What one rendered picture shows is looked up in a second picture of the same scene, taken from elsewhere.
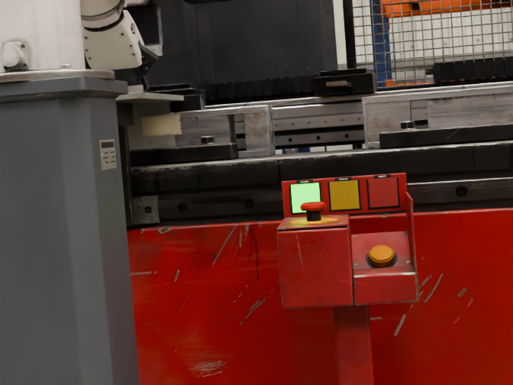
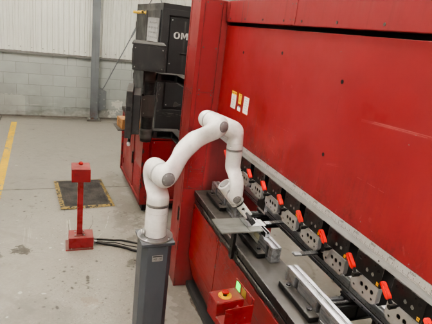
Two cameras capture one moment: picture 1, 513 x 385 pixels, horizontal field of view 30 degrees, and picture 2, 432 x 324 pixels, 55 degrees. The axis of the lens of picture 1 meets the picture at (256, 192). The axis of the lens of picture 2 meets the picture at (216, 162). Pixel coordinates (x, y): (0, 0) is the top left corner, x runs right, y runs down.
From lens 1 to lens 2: 2.01 m
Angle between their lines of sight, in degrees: 58
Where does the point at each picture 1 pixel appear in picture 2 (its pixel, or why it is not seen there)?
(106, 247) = (149, 276)
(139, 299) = (230, 277)
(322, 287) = (211, 313)
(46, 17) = (148, 227)
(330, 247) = (213, 305)
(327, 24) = not seen: hidden behind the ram
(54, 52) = (149, 234)
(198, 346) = not seen: hidden behind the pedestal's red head
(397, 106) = (292, 275)
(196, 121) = (261, 240)
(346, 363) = not seen: outside the picture
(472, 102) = (306, 291)
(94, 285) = (143, 283)
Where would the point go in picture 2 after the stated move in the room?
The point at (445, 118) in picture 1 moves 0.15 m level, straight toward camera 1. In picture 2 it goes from (300, 289) to (274, 292)
